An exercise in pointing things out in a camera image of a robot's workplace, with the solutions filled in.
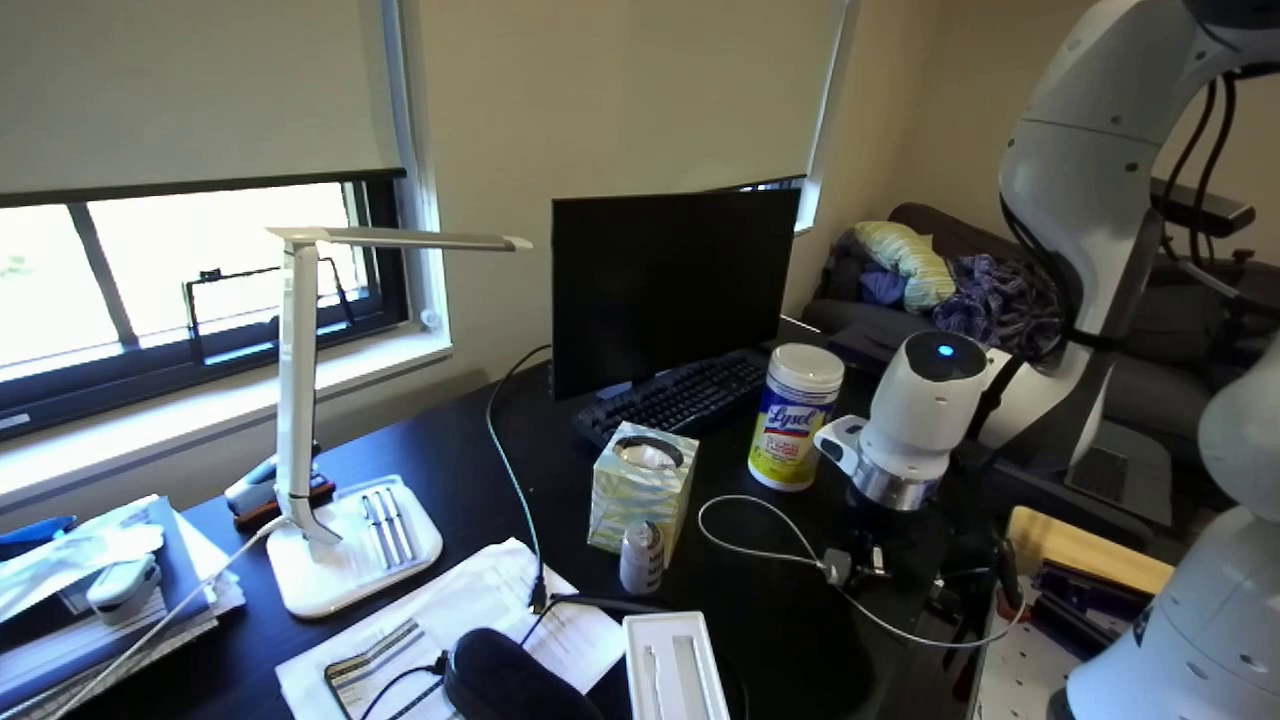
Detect dark window frame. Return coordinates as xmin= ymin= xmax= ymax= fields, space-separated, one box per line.
xmin=0 ymin=164 xmax=454 ymax=443

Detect light wooden board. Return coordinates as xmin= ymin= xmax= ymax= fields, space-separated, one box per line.
xmin=1008 ymin=505 xmax=1181 ymax=601

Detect black tools bundle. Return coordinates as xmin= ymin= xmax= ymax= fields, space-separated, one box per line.
xmin=1030 ymin=554 xmax=1158 ymax=657

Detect grey monitor cable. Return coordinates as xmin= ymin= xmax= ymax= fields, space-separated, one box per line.
xmin=481 ymin=341 xmax=557 ymax=614

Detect black keyboard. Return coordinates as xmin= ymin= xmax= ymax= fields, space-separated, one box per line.
xmin=574 ymin=348 xmax=771 ymax=453

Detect white paper sheets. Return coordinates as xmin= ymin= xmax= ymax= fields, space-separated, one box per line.
xmin=272 ymin=533 xmax=634 ymax=720

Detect white rectangular case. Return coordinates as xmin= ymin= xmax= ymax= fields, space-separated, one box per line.
xmin=622 ymin=603 xmax=736 ymax=720

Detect yellow patterned tissue box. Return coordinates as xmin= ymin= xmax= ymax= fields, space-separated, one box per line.
xmin=583 ymin=419 xmax=706 ymax=554

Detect black rounded pouch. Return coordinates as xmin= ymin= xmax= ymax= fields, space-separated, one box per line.
xmin=441 ymin=623 xmax=614 ymax=720

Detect white charger cable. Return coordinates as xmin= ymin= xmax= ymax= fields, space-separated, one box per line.
xmin=693 ymin=488 xmax=1031 ymax=657

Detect dark grey sofa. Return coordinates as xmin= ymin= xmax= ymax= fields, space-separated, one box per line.
xmin=796 ymin=195 xmax=1280 ymax=463

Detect grey wire glasses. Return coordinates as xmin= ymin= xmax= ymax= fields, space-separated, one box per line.
xmin=320 ymin=614 xmax=454 ymax=720

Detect wide beige roller blind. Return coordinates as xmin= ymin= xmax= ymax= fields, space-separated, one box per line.
xmin=0 ymin=0 xmax=410 ymax=201

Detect white perforated board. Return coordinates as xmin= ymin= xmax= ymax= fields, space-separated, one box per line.
xmin=963 ymin=608 xmax=1113 ymax=720

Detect stack of books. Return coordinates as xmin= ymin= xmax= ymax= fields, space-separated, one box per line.
xmin=0 ymin=490 xmax=254 ymax=720

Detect pale yellow pillow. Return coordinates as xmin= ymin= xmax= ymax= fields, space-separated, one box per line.
xmin=847 ymin=217 xmax=960 ymax=311

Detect black computer monitor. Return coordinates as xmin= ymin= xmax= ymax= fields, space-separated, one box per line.
xmin=549 ymin=174 xmax=809 ymax=406

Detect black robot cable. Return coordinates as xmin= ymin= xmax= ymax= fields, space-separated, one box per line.
xmin=1158 ymin=71 xmax=1249 ymax=272

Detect small white gadget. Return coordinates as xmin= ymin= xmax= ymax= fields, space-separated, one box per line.
xmin=86 ymin=552 xmax=172 ymax=623

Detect Lysol wipes canister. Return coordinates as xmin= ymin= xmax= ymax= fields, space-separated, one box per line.
xmin=745 ymin=341 xmax=847 ymax=497

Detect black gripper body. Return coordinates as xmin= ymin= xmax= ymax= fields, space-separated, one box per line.
xmin=841 ymin=497 xmax=932 ymax=558

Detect white desk lamp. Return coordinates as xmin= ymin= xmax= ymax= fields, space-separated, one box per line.
xmin=261 ymin=221 xmax=536 ymax=623

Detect open grey laptop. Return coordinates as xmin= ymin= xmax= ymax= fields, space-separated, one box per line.
xmin=1059 ymin=419 xmax=1181 ymax=533

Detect grey and red stapler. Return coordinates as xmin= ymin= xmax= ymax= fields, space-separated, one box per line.
xmin=221 ymin=443 xmax=342 ymax=529

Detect white lamp cord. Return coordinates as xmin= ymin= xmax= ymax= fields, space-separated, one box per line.
xmin=52 ymin=517 xmax=291 ymax=720

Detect black frame outside window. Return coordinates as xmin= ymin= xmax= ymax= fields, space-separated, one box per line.
xmin=182 ymin=255 xmax=360 ymax=371

